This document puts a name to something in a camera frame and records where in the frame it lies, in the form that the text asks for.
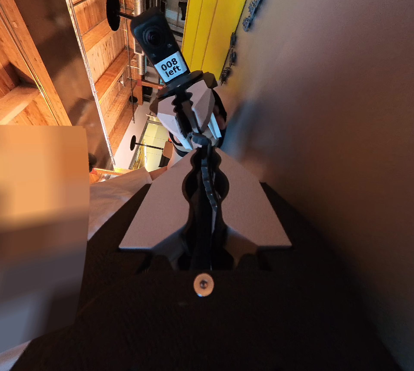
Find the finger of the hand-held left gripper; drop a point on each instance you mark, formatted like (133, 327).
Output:
(169, 115)
(203, 102)

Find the scattered loose track links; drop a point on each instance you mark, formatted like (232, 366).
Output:
(226, 72)

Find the black ceiling pole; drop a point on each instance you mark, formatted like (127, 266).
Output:
(113, 10)
(133, 142)

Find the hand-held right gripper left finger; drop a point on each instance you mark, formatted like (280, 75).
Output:
(155, 215)

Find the yellow plastic bin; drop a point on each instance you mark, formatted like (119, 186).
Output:
(216, 5)

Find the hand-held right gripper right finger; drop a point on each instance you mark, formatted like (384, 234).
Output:
(255, 215)

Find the person's left forearm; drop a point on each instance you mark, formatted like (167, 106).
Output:
(161, 172)

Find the single grey track link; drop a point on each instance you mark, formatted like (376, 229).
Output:
(200, 139)

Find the silver ventilation duct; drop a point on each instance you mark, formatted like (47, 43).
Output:
(139, 5)

